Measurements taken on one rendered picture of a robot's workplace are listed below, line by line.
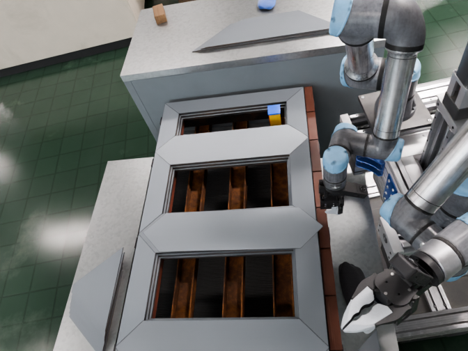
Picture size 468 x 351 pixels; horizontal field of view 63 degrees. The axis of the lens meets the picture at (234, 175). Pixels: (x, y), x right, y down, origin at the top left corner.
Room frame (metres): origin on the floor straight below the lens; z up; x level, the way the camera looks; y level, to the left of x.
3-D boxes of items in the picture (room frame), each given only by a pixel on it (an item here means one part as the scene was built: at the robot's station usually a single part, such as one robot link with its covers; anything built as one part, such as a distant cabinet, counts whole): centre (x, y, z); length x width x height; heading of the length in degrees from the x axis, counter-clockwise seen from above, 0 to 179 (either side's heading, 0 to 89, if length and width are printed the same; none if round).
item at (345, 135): (0.73, -0.39, 1.21); 0.11 x 0.11 x 0.08; 53
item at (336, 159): (0.66, -0.31, 1.21); 0.09 x 0.08 x 0.11; 143
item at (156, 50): (1.80, -0.32, 1.03); 1.30 x 0.60 x 0.04; 73
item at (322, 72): (1.53, -0.24, 0.50); 1.30 x 0.04 x 1.01; 73
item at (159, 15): (2.11, 0.11, 1.07); 0.12 x 0.06 x 0.05; 178
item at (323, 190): (0.66, -0.30, 1.05); 0.09 x 0.08 x 0.12; 73
